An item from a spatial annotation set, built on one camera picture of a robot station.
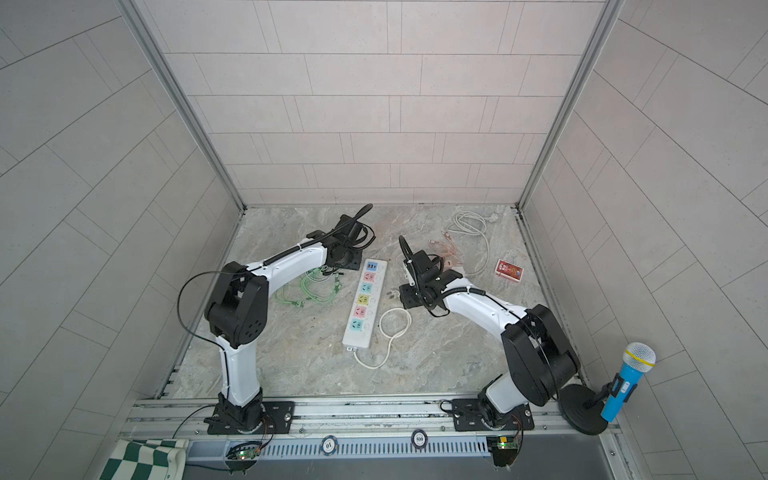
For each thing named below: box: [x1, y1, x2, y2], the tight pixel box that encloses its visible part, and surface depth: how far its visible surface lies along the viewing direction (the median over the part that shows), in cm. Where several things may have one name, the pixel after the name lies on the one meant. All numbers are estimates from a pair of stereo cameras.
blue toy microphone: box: [601, 342, 657, 423], surface depth 59 cm
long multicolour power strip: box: [342, 258, 388, 349], surface depth 88 cm
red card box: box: [494, 258, 525, 283], surface depth 98 cm
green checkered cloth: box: [99, 439, 190, 480], surface depth 65 cm
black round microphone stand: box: [558, 372, 624, 435], surface depth 71 cm
